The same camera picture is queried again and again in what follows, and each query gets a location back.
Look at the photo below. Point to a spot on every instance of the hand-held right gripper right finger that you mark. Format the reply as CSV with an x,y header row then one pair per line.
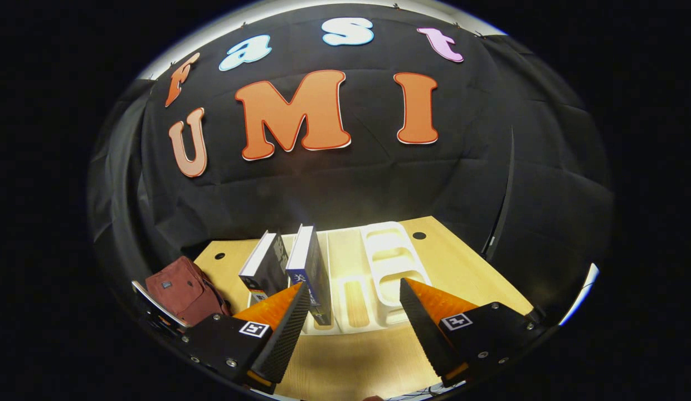
x,y
426,334

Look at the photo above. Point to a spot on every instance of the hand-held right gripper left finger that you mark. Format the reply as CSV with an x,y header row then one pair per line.
x,y
284,340

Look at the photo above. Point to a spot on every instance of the maroon schoolbag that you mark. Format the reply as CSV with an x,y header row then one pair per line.
x,y
181,289

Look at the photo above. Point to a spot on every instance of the grey portrait cover book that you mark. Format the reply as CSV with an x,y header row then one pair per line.
x,y
267,267

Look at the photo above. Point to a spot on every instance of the blue photo cover book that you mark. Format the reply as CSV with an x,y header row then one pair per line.
x,y
312,267

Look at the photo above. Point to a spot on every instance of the white bookshelf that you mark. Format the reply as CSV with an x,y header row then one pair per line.
x,y
337,262

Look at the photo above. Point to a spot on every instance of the black backdrop cloth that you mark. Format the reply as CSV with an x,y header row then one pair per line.
x,y
351,189

